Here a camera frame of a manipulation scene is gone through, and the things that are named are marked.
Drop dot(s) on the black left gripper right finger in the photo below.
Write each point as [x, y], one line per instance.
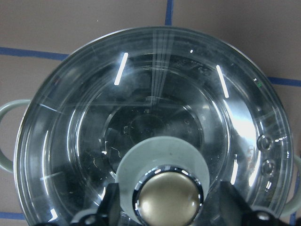
[258, 205]

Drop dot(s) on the pale green electric pot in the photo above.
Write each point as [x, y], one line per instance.
[7, 136]

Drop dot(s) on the glass pot lid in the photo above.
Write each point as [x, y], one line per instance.
[152, 131]

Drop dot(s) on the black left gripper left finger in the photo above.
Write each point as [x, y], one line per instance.
[77, 205]

